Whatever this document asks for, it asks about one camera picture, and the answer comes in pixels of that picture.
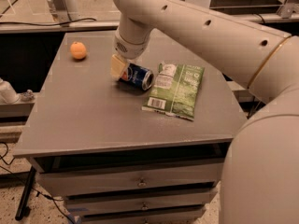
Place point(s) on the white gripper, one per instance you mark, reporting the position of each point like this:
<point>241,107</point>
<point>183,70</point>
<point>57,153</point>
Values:
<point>128,49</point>

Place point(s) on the blue pepsi can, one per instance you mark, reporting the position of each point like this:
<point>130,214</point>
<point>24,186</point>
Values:
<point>138,76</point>

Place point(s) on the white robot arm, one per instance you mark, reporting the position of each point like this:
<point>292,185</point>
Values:
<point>260,177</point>

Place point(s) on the orange fruit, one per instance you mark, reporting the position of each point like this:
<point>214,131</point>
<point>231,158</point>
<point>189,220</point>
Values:
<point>78,50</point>

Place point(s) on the green chip bag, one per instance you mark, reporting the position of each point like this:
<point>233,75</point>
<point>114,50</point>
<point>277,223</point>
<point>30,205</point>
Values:
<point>175,89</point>

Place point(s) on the grey drawer cabinet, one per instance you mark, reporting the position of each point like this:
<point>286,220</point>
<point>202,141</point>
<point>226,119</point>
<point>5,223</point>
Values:
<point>84,120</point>

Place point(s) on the white pipe fitting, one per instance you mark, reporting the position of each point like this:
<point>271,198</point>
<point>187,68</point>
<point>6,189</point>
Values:
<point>10,96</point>

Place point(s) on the top grey drawer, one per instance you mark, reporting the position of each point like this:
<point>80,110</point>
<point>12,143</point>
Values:
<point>133,177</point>

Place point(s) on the grey drawer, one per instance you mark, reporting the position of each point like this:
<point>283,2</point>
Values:
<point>138,200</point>
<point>154,216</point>
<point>133,177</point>

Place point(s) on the middle grey drawer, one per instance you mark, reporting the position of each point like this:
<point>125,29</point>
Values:
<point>138,200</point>

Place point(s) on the bottom grey drawer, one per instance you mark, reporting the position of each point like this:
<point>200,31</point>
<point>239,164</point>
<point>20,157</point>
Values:
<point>154,216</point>

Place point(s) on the black metal leg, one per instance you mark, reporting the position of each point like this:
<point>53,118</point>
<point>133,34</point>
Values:
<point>25,194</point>

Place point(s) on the metal frame rail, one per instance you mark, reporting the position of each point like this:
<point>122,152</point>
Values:
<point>91,24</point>

